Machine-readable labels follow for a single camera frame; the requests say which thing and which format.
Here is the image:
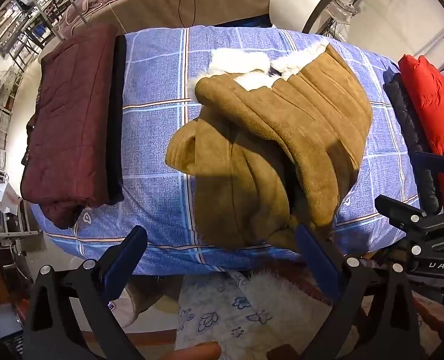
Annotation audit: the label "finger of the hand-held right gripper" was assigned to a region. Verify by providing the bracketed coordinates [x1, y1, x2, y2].
[374, 194, 444, 241]
[412, 151, 444, 176]

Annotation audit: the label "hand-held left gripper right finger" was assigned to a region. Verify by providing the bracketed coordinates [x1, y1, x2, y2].
[295, 224, 427, 360]

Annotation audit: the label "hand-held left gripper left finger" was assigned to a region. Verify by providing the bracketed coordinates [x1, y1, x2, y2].
[21, 225, 149, 360]

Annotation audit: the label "display racks with hardware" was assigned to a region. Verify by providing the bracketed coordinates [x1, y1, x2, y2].
[0, 0, 81, 128]

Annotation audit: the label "maroon quilted jacket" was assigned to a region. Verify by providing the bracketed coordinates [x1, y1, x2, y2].
[20, 22, 128, 230]

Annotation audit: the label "clear glass jar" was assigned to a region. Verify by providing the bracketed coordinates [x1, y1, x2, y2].
[329, 0, 358, 27]

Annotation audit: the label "white paper sheet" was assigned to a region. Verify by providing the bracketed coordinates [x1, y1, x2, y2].
[0, 182, 23, 212]

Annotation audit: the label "blue plaid bed sheet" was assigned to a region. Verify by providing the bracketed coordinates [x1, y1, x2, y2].
[32, 25, 421, 276]

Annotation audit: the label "red puffer jacket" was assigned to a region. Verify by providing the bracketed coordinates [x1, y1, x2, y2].
[397, 54, 444, 212]

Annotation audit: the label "dark puffer jacket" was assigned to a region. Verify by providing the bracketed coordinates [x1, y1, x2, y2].
[382, 70, 442, 216]

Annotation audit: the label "brown suede fur-lined coat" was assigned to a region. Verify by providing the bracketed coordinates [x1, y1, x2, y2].
[165, 37, 373, 252]

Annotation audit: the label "person's floral trousers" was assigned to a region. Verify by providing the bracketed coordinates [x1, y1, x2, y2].
[175, 272, 359, 360]

